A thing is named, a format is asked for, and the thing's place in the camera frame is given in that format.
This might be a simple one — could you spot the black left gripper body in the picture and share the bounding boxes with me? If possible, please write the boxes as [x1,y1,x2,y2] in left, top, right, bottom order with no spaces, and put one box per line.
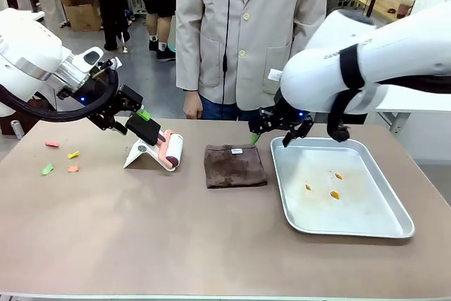
[78,67,121,121]

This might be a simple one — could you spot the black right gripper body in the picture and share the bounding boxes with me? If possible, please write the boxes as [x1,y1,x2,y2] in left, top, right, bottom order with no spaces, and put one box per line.
[258,89,314,133]

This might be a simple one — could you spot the black grip block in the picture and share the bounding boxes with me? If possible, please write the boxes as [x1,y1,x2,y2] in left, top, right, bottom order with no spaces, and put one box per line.
[125,116,162,146]

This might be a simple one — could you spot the brown terry cloth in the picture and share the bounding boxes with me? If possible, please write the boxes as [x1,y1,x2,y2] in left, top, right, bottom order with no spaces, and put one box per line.
[205,143,268,190]

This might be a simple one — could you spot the pink white lint roller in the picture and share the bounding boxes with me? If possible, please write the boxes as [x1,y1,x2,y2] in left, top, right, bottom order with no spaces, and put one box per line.
[156,129,185,171]

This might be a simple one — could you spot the person's right hand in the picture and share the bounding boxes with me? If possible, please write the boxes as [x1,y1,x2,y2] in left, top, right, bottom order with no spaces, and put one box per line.
[183,90,204,120]

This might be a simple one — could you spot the blue jeans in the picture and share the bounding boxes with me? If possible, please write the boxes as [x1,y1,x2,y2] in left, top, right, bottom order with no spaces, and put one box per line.
[199,94,262,121]

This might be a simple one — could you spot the white lint roller stand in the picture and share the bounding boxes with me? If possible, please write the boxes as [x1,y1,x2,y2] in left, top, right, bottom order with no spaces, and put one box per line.
[122,138,177,173]

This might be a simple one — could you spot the brown cardboard box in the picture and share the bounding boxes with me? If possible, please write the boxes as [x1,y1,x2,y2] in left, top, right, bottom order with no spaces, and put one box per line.
[58,0,104,32]

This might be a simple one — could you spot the bystander in black trousers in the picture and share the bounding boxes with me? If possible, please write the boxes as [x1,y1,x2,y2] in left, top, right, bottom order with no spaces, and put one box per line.
[92,0,131,52]

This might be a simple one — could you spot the silver metal tray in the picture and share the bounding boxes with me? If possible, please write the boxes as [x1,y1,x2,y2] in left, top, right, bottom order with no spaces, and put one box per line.
[270,136,416,240]

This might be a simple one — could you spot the white side table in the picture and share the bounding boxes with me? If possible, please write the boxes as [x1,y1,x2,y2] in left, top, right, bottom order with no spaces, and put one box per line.
[366,96,451,136]

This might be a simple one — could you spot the wooden workbench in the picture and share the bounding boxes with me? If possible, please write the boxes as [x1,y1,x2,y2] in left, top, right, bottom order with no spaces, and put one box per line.
[352,0,404,26]

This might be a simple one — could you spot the bottle with red drink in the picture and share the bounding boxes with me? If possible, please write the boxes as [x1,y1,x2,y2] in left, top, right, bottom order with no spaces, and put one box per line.
[397,0,414,20]

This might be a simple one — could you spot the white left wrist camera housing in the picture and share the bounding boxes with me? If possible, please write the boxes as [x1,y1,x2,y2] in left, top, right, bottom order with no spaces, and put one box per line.
[72,46,105,75]

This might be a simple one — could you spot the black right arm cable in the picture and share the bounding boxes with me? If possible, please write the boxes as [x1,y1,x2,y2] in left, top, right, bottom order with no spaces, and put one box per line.
[326,87,351,143]

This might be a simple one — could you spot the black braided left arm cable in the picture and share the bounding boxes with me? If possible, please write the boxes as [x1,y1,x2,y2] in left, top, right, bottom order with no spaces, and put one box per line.
[0,67,119,122]

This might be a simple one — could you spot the black velcro strap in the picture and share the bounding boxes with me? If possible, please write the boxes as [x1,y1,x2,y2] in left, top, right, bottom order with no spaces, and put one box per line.
[339,46,366,90]

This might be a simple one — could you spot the thin black microphone cable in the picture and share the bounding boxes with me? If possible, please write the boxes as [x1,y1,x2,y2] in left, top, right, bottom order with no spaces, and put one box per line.
[222,0,234,105]

